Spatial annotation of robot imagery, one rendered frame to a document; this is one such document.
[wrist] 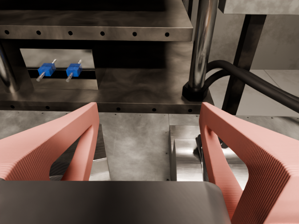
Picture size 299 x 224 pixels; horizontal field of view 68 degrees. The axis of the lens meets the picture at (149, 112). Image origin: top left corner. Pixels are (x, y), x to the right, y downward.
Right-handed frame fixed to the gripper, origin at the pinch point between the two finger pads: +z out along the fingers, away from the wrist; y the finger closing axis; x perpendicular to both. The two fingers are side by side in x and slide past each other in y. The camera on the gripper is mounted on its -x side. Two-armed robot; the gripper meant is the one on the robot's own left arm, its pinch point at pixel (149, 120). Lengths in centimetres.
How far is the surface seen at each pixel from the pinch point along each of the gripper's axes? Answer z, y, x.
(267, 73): 240, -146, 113
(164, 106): 60, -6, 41
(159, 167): 29.1, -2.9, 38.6
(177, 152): 21.9, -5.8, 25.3
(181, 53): 109, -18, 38
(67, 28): 71, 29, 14
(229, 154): 21.3, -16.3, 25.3
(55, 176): 20.8, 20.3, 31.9
